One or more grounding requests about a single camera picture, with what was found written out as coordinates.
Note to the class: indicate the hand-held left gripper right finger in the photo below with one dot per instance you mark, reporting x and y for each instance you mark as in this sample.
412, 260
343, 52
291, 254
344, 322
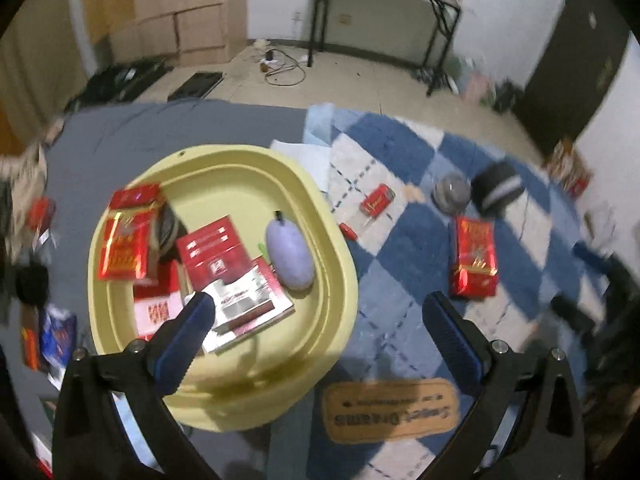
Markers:
450, 342

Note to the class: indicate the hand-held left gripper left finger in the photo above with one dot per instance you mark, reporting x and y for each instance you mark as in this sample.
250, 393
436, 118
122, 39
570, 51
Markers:
192, 327

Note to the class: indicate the red foil packet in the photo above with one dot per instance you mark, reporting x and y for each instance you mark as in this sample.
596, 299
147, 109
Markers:
135, 197
125, 247
475, 257

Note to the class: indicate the purple plush pouch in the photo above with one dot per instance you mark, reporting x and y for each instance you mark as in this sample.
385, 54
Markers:
290, 255

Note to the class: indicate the grey round case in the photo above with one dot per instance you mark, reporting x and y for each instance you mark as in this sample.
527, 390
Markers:
452, 192

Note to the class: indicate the yellow plastic basin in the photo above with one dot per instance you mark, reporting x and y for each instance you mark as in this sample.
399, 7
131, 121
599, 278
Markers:
240, 180

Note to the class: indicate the small red cigarette pack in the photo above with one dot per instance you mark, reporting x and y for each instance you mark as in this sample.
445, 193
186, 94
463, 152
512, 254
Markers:
378, 201

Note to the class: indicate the black sponge with grey stripe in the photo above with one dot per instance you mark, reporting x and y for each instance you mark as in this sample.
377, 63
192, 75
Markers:
497, 187

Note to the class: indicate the red and white flat box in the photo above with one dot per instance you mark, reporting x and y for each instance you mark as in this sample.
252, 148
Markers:
155, 312

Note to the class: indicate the red and white cigarette carton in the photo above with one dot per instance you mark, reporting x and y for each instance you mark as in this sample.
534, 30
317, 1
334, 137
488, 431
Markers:
252, 302

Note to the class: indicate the blue checkered plush blanket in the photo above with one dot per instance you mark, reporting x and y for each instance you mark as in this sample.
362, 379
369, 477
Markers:
400, 270

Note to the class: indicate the dark round tin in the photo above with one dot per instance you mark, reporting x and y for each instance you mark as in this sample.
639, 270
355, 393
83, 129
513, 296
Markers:
168, 230

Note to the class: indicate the blue snack packet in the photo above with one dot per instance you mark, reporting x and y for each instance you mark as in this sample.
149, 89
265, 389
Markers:
57, 335

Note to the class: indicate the red lighter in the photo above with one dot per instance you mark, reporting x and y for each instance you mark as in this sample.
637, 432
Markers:
348, 231

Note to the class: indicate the grey bed sheet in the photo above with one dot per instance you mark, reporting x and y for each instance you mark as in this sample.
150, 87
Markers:
150, 125

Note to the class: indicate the pile of red packets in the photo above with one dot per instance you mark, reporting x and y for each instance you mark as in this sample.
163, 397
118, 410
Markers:
570, 172

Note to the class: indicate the beige cloth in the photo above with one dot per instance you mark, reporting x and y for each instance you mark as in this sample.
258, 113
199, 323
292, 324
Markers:
22, 160

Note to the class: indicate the black flat keyboard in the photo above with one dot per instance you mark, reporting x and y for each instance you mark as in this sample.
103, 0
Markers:
196, 85

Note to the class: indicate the black bag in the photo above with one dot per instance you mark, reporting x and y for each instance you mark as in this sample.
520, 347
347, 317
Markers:
120, 80

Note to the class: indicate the pastel bags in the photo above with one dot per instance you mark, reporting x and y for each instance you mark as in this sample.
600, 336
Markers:
477, 85

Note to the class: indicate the dark door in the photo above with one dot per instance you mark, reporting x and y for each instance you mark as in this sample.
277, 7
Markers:
575, 60

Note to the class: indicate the light wooden wardrobe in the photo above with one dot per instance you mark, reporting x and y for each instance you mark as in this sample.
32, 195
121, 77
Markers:
190, 5

